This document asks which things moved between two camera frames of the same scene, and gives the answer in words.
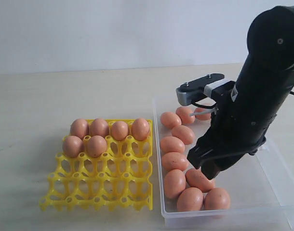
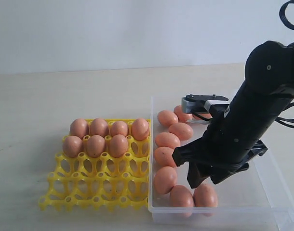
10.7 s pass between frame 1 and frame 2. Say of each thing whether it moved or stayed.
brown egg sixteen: moved
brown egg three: stayed
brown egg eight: stayed
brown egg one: stayed
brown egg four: stayed
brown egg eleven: moved
